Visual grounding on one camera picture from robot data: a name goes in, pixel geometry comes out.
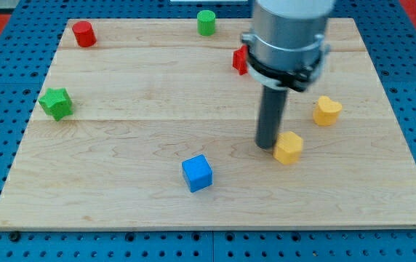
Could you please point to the red star block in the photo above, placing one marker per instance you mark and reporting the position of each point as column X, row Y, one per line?
column 239, row 61

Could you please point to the red cylinder block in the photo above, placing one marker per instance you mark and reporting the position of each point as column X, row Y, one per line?
column 84, row 33

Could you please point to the green cylinder block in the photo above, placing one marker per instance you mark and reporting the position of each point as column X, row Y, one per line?
column 206, row 22

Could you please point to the blue cube block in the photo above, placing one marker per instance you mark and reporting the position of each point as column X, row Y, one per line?
column 197, row 173

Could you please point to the wooden board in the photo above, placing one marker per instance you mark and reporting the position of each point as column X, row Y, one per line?
column 153, row 93

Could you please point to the yellow hexagon block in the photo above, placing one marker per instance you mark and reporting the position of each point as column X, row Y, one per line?
column 288, row 148

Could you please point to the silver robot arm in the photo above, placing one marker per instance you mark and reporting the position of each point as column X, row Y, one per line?
column 286, row 42

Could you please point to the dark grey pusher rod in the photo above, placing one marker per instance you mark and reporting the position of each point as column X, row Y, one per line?
column 272, row 105

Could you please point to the green star block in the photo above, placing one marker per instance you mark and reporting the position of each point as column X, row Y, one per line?
column 56, row 103

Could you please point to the yellow heart block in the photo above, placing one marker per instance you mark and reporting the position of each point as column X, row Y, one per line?
column 326, row 111

